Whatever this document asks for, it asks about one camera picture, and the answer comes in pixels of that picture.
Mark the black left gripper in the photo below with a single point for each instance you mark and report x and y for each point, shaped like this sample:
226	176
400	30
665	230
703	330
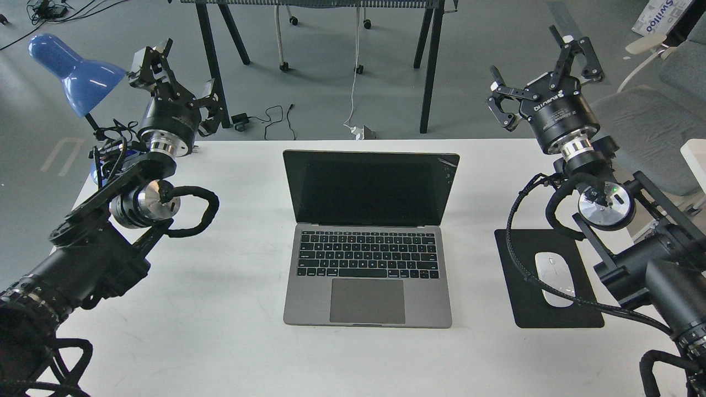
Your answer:
173	115

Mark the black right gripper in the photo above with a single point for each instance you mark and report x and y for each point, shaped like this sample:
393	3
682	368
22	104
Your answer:
551	114

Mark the grey laptop computer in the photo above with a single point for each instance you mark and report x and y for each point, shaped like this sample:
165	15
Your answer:
368	247

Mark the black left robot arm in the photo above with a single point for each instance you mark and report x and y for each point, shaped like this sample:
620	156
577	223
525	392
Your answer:
102	245

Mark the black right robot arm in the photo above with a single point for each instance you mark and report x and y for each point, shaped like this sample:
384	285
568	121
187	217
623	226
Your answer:
652	254

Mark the blue desk lamp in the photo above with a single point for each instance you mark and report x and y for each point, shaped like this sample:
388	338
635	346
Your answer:
85	82

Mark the grey office chair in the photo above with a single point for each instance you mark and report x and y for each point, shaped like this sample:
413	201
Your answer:
649	127

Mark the white cardboard box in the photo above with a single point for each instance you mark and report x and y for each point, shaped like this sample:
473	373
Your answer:
660	17

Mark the white computer mouse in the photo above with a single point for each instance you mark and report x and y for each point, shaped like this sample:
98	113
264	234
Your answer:
553	270

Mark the black mouse pad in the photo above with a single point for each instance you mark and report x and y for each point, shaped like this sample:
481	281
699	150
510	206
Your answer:
527	301

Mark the black power adapter with cable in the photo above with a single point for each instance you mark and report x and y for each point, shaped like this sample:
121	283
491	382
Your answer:
239	121

